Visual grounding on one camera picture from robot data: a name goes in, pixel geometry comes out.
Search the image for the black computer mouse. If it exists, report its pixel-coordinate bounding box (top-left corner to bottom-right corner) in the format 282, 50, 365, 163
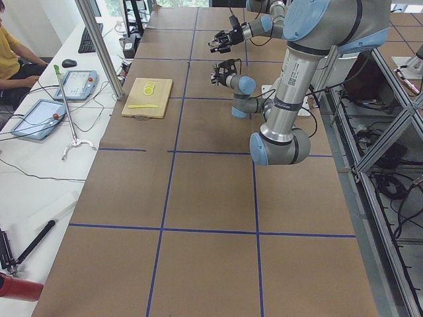
61, 59, 77, 68

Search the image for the clear glass measuring cup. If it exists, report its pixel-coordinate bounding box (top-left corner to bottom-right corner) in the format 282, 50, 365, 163
212, 40, 223, 51

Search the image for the teach pendant near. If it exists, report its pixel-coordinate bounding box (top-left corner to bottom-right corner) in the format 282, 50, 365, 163
11, 99, 66, 141

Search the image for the person in yellow shirt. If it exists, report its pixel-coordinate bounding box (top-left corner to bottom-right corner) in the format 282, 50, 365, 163
1, 20, 48, 110

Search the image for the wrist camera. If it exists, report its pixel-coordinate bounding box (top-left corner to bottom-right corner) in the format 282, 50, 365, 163
229, 15, 241, 32

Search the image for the steel double jigger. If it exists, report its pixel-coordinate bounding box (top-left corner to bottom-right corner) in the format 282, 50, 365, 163
213, 75, 220, 86

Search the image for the grabber stick tool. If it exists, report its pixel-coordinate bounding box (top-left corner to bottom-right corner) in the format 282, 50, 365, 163
54, 64, 96, 162

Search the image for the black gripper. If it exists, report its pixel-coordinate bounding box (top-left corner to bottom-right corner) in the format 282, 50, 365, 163
211, 59, 241, 87
208, 30, 245, 53

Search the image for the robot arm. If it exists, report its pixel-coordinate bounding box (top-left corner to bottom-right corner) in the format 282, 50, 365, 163
208, 1, 288, 53
208, 0, 391, 165

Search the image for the black keyboard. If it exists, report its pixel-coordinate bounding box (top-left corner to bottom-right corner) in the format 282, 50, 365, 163
78, 28, 96, 53

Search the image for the teach pendant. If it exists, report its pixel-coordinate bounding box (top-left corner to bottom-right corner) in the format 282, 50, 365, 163
60, 70, 98, 101
11, 99, 66, 141

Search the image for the teach pendant far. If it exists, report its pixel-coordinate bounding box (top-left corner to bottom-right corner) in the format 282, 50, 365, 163
60, 70, 98, 101

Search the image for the aluminium frame post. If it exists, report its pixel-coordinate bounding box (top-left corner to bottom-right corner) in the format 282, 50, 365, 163
75, 0, 124, 100

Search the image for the bamboo cutting board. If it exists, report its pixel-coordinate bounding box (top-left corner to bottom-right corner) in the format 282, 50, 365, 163
122, 77, 173, 119

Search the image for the red cylinder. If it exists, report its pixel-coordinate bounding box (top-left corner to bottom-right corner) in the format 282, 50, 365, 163
1, 274, 44, 302

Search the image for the yellow plastic knife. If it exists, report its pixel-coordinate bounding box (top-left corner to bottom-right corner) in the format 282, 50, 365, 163
128, 104, 159, 109

